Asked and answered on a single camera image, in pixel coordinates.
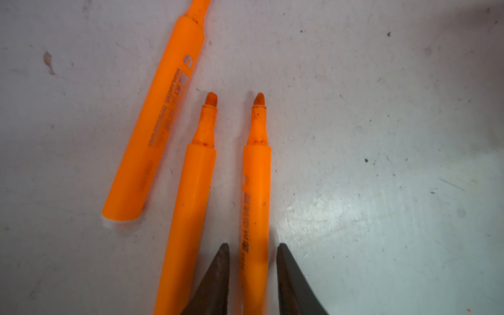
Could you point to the orange pen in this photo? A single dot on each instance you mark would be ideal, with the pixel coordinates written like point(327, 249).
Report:
point(189, 214)
point(147, 142)
point(255, 212)

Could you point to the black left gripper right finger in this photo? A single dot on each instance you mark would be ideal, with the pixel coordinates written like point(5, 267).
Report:
point(294, 293)

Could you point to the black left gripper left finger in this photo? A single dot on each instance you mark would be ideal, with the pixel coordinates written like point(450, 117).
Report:
point(211, 296)

